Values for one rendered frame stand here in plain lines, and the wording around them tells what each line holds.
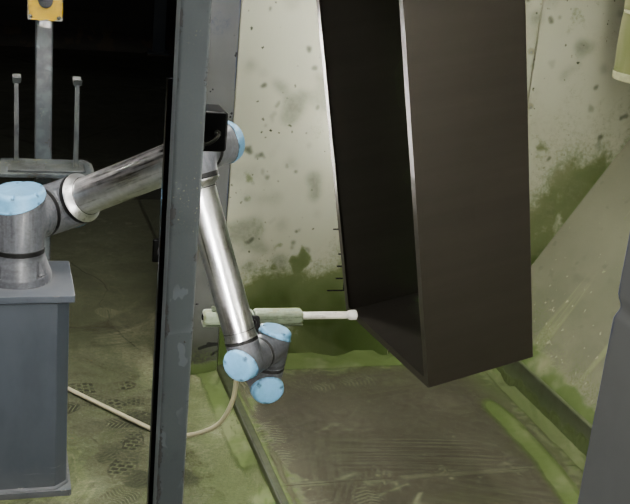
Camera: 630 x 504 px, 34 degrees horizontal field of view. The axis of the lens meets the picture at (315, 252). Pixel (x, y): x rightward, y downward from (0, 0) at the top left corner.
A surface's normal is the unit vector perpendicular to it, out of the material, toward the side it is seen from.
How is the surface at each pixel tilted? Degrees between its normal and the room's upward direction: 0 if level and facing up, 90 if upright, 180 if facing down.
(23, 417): 90
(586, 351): 57
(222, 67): 90
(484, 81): 90
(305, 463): 0
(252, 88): 90
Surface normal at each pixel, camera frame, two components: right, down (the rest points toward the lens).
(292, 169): 0.28, 0.32
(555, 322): -0.75, -0.51
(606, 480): -0.96, 0.00
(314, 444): 0.09, -0.95
